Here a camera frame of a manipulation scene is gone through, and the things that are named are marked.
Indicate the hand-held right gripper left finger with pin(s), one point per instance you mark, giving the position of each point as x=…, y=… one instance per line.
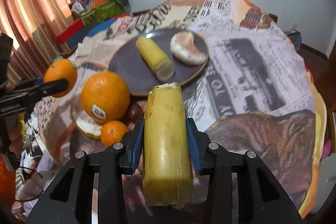
x=137, y=146

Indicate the yellow melon slice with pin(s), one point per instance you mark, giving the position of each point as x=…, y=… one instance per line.
x=86, y=127

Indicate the dark bag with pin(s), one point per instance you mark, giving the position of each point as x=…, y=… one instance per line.
x=292, y=39

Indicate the orange cloth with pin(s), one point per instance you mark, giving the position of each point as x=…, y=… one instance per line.
x=6, y=179

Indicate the long yellow sugarcane piece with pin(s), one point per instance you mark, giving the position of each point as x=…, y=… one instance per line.
x=165, y=150

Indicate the printed blanket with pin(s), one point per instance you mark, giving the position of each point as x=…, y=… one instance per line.
x=249, y=82

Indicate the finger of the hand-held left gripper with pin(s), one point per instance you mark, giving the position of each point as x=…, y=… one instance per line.
x=50, y=87

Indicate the wooden bed frame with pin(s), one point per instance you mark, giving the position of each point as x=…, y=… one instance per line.
x=323, y=77

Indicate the red box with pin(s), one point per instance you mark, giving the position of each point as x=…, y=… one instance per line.
x=71, y=29

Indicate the short yellow sugarcane piece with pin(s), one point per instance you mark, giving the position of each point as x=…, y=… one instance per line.
x=155, y=58

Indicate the green patterned box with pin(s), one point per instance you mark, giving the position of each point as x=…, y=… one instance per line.
x=105, y=12

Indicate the large orange with sticker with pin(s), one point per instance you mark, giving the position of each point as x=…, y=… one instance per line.
x=105, y=96

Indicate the plain orange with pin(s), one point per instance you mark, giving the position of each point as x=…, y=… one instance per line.
x=59, y=72

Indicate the pink curtain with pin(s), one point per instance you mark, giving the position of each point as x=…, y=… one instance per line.
x=31, y=3

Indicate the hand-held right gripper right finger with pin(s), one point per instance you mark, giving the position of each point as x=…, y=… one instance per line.
x=193, y=147

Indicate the dark purple plum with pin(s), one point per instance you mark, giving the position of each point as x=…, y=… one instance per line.
x=134, y=112

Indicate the white curved coconut piece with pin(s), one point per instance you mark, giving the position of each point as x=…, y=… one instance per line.
x=187, y=50

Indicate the dark purple plate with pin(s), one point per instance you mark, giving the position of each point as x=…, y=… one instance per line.
x=128, y=66

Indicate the small tangerine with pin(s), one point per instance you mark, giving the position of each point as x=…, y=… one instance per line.
x=113, y=132

